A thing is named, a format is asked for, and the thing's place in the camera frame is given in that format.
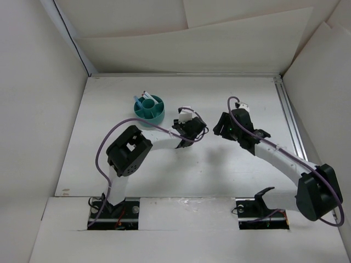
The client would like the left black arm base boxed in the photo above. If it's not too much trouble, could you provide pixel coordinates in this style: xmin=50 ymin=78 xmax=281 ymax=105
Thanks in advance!
xmin=87 ymin=194 xmax=140 ymax=231

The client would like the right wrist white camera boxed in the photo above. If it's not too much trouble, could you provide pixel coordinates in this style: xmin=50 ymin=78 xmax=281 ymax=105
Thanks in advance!
xmin=235 ymin=101 xmax=250 ymax=112

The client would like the aluminium rail right side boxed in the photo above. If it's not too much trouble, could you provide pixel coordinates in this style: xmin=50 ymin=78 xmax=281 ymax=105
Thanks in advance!
xmin=273 ymin=75 xmax=308 ymax=161

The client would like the blue translucent eraser case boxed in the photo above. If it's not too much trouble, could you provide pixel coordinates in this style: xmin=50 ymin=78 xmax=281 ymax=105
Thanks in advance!
xmin=133 ymin=95 xmax=143 ymax=109

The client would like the wrist white camera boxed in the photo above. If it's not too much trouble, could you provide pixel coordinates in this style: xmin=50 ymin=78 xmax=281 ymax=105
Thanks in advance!
xmin=235 ymin=101 xmax=250 ymax=112
xmin=178 ymin=106 xmax=194 ymax=123

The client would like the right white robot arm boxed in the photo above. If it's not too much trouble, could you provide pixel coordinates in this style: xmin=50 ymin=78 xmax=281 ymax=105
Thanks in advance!
xmin=213 ymin=108 xmax=344 ymax=221

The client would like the blue capped white marker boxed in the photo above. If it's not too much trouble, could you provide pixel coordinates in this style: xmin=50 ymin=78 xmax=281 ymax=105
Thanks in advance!
xmin=142 ymin=91 xmax=158 ymax=105

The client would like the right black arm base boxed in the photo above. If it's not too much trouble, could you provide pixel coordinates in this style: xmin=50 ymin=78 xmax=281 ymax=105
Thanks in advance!
xmin=231 ymin=187 xmax=290 ymax=230

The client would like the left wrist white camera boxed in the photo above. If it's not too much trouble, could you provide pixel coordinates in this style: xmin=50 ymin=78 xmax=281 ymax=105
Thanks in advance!
xmin=178 ymin=106 xmax=194 ymax=123

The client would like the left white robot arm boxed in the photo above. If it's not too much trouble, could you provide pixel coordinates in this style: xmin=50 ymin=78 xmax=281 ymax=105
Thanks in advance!
xmin=103 ymin=117 xmax=207 ymax=218

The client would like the teal round organizer container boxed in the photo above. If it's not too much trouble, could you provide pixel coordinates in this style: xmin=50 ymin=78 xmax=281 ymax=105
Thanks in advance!
xmin=133 ymin=95 xmax=165 ymax=125

